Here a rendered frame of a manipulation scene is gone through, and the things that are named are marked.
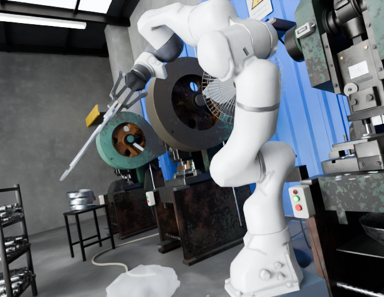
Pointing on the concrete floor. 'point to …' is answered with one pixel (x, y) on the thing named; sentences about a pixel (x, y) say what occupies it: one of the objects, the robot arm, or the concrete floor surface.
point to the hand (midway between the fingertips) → (112, 110)
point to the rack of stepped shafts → (12, 249)
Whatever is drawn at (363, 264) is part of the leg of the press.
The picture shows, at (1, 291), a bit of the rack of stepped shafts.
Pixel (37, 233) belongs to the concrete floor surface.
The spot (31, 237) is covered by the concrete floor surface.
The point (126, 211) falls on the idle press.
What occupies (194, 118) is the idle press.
